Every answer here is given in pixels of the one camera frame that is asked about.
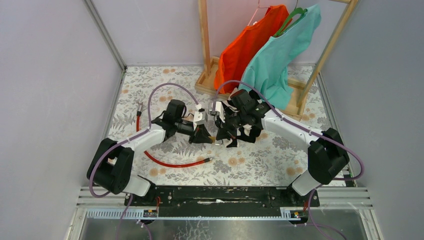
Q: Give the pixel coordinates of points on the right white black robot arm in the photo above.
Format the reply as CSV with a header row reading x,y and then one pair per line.
x,y
326,153

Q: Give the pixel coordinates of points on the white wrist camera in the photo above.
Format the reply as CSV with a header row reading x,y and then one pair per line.
x,y
200,116
217,111

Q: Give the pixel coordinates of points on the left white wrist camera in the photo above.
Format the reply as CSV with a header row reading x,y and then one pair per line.
x,y
200,116

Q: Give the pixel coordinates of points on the aluminium rail frame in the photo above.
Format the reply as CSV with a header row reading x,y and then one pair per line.
x,y
345,213

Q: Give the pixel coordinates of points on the orange t-shirt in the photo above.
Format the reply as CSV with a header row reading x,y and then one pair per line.
x,y
237,55

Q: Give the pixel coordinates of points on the green hanger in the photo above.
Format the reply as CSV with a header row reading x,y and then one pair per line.
x,y
288,21

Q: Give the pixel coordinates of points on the floral table mat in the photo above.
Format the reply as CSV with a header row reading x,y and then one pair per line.
x,y
146,92

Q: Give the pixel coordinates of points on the teal t-shirt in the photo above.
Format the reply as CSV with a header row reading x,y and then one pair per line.
x,y
267,72

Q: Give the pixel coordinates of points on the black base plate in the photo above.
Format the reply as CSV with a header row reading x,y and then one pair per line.
x,y
222,201

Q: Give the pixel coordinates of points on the brass padlock with shackle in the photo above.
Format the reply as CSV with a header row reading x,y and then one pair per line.
x,y
215,141

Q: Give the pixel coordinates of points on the black white striped cloth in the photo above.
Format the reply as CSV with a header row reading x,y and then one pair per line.
x,y
253,109

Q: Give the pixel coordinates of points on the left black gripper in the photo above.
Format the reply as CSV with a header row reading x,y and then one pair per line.
x,y
200,135

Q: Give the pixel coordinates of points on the wooden clothes rack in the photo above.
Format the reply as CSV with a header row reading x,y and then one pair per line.
x,y
297,103

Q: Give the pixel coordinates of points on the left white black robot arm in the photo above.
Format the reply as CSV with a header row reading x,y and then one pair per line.
x,y
111,167

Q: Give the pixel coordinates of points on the pink hanger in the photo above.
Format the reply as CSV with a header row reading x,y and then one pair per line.
x,y
260,7

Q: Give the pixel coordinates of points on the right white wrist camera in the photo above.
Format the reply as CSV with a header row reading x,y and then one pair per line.
x,y
217,111

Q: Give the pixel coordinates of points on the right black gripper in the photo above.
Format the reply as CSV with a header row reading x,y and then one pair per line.
x,y
224,131

